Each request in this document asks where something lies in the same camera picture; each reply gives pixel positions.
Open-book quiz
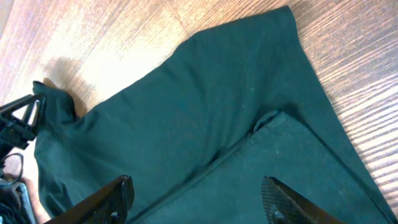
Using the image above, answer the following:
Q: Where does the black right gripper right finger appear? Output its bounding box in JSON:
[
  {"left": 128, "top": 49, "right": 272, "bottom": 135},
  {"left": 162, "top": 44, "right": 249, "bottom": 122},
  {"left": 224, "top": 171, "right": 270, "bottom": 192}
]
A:
[{"left": 261, "top": 176, "right": 343, "bottom": 224}]

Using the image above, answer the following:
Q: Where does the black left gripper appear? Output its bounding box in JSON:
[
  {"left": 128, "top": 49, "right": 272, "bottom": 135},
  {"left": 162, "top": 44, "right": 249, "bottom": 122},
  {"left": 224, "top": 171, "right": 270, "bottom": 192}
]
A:
[{"left": 1, "top": 94, "right": 46, "bottom": 159}]

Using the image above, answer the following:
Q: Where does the black t-shirt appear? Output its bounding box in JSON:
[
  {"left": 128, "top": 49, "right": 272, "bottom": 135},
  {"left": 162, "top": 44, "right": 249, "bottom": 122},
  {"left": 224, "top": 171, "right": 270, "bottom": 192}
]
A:
[{"left": 34, "top": 6, "right": 397, "bottom": 223}]

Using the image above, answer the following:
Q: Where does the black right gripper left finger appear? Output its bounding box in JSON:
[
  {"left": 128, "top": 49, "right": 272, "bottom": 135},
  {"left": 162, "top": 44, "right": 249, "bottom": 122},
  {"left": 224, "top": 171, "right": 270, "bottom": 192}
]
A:
[{"left": 45, "top": 175, "right": 134, "bottom": 224}]

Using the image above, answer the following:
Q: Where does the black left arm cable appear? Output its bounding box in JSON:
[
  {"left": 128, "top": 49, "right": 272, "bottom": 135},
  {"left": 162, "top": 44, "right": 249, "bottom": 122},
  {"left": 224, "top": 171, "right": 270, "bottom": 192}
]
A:
[{"left": 0, "top": 152, "right": 25, "bottom": 187}]

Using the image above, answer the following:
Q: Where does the grey folded garment in pile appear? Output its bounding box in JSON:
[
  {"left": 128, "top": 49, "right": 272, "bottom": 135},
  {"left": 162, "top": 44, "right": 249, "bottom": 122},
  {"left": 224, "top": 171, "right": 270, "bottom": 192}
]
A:
[{"left": 1, "top": 179, "right": 36, "bottom": 224}]

